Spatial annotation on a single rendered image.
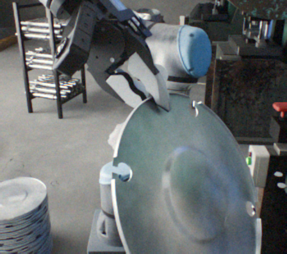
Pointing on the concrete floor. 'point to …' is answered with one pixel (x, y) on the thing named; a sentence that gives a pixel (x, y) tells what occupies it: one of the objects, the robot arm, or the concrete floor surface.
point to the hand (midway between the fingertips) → (157, 108)
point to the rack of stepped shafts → (46, 60)
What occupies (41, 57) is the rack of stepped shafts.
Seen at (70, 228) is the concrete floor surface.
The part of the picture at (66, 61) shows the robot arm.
